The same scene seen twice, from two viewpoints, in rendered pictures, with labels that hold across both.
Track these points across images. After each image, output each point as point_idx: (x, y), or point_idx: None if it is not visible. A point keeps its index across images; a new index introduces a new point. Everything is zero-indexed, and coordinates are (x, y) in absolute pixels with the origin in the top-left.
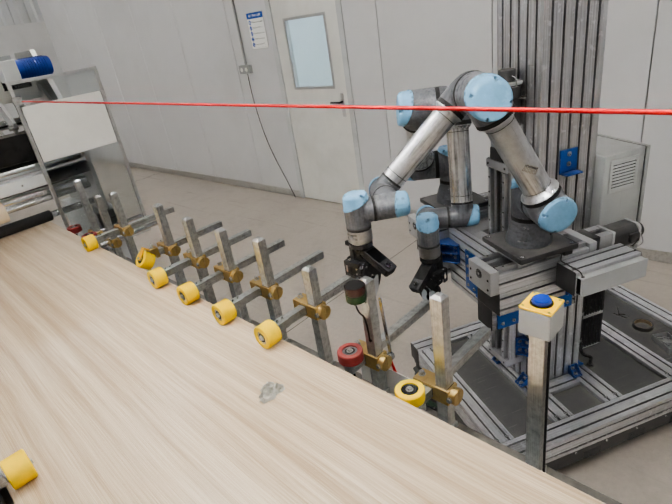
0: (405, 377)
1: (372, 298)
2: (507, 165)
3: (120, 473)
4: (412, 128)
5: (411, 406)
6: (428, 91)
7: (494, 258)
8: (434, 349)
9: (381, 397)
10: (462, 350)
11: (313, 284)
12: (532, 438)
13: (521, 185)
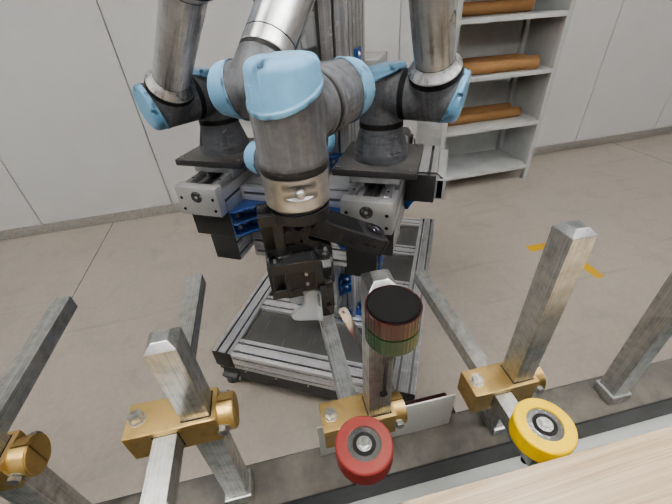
0: (421, 403)
1: None
2: (431, 14)
3: None
4: None
5: (593, 452)
6: None
7: (359, 190)
8: (538, 331)
9: (546, 484)
10: (447, 312)
11: (192, 370)
12: (647, 358)
13: (437, 52)
